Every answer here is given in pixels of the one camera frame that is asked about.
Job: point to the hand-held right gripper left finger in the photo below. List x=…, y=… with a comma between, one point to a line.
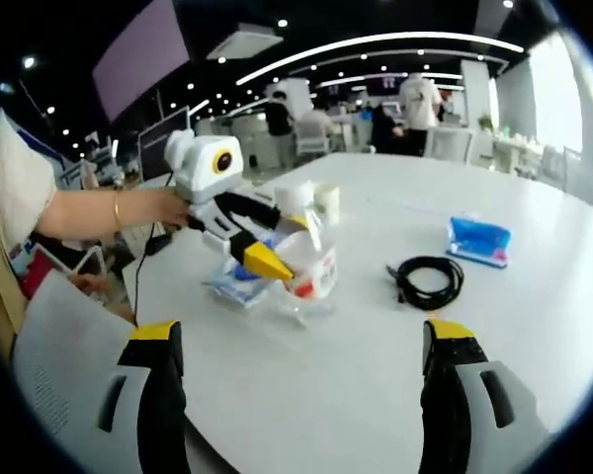
x=163, y=395

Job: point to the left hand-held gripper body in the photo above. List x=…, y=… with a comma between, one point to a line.
x=197, y=168

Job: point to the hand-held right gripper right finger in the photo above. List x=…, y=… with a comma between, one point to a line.
x=445, y=395

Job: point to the blue white wipes packet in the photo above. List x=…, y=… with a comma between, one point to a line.
x=232, y=291

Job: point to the white printed paper cup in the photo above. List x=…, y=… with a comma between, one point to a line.
x=327, y=197

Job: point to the clear plastic bottle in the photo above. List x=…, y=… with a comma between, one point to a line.
x=316, y=266

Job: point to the blue tissue pack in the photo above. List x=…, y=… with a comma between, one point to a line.
x=479, y=242

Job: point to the person's left hand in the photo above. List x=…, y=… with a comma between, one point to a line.
x=168, y=210

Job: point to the dark monitor screen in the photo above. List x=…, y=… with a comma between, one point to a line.
x=155, y=148

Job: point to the white table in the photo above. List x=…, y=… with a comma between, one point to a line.
x=375, y=355

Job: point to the white mesh office chair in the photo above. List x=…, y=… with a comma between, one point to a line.
x=449, y=145
x=311, y=138

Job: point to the grey plastic chair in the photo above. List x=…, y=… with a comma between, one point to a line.
x=64, y=345

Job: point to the hanging purple screen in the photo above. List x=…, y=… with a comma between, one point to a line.
x=143, y=54

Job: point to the ceiling air vent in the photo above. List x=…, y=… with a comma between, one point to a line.
x=244, y=45

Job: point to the person's cream shirt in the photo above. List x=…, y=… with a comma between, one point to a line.
x=15, y=182

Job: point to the curved ceiling light strip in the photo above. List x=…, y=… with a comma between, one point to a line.
x=375, y=42

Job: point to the green potted plant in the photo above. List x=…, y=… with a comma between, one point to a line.
x=485, y=122

